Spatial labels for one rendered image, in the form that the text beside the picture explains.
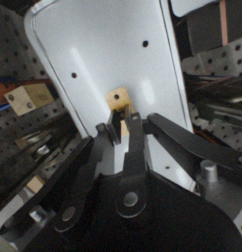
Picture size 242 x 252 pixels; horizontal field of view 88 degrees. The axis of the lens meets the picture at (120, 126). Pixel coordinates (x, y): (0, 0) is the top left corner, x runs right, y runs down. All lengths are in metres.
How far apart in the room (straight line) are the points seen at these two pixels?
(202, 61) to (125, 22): 0.42
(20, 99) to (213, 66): 0.61
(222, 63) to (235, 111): 0.43
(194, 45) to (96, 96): 0.19
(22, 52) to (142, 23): 0.51
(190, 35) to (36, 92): 0.26
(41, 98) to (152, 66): 0.19
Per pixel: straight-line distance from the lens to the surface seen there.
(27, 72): 0.66
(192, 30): 0.29
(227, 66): 0.67
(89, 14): 0.26
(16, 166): 0.22
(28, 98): 0.22
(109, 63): 0.24
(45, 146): 0.24
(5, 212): 0.90
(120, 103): 0.21
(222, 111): 0.26
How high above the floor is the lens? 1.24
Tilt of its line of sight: 67 degrees down
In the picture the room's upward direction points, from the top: 176 degrees counter-clockwise
